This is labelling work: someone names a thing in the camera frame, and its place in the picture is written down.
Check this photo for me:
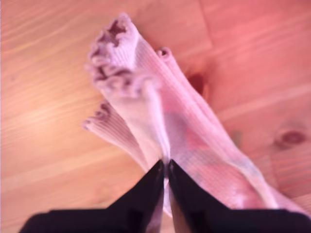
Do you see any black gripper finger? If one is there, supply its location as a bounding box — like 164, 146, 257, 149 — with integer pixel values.
106, 159, 165, 233
168, 159, 231, 233

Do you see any pink frilled sock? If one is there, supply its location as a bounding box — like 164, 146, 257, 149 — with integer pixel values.
81, 47, 311, 216
84, 13, 280, 216

